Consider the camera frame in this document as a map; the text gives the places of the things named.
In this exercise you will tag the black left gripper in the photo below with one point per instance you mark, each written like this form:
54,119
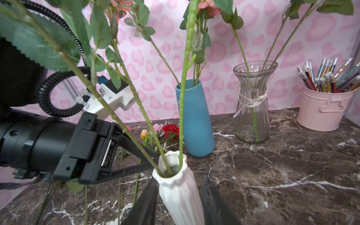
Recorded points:
89,155

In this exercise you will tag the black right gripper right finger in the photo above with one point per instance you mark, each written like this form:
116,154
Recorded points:
216,212

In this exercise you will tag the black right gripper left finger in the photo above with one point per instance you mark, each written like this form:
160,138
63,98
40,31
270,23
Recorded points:
144,211

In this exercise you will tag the white ribbed ceramic vase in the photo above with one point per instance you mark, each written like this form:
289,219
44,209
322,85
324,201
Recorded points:
180,193

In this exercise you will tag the light pink carnation flower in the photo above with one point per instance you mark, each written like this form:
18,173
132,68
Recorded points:
158,128

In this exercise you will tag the teal cylindrical vase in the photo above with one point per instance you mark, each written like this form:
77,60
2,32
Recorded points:
198,137

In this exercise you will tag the clear ribbed glass vase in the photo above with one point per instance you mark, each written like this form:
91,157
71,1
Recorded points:
260,78

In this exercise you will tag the large pink peony branch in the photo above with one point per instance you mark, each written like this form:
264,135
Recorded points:
53,52

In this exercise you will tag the pale pink rose stem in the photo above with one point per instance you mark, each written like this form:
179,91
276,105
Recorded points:
191,21

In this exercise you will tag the pink rose with long stem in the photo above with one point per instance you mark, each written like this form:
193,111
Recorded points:
290,11

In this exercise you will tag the light pink rose with stem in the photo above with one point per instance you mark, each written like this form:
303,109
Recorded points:
323,28

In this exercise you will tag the coral peony flower branch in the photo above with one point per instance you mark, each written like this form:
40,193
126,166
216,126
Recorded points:
201,39

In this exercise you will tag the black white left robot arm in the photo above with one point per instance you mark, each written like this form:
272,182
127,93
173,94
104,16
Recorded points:
53,120

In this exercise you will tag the bunch of artificial flowers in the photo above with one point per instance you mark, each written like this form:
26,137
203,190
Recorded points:
54,186

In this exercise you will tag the yellow tulip flower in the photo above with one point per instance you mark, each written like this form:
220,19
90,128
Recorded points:
144,134

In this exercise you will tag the red carnation flower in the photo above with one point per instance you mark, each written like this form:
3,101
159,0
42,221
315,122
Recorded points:
171,132

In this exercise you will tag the pink cup of straws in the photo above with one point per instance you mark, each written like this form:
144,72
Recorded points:
327,93

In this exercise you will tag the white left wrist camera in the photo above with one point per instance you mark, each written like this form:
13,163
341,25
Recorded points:
115,98

